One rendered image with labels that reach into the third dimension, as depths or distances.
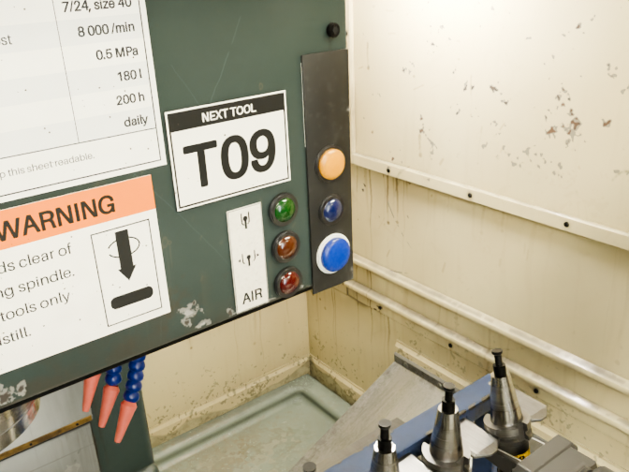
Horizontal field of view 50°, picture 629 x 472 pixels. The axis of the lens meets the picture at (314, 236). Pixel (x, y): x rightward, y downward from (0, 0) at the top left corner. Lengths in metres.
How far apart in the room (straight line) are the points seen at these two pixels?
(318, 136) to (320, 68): 0.05
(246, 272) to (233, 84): 0.15
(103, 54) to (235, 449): 1.60
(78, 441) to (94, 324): 0.87
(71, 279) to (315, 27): 0.25
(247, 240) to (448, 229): 1.00
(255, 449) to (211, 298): 1.44
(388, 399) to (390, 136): 0.64
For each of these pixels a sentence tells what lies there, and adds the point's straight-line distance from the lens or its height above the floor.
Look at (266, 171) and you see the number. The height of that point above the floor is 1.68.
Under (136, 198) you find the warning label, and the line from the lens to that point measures 0.46.
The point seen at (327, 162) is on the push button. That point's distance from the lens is 0.53.
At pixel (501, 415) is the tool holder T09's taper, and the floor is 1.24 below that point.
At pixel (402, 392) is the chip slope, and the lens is 1.70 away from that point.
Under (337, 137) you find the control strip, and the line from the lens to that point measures 0.54.
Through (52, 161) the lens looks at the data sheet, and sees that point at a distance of 0.44.
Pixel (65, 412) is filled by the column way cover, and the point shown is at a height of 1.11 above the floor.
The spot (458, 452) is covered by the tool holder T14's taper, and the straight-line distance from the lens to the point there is 0.92.
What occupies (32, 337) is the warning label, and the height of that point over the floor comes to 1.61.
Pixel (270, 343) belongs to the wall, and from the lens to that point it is 2.00.
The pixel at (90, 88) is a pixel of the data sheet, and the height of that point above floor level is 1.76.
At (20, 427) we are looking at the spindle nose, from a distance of 0.67.
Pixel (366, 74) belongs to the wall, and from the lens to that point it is 1.57.
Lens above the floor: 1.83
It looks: 23 degrees down
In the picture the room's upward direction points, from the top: 3 degrees counter-clockwise
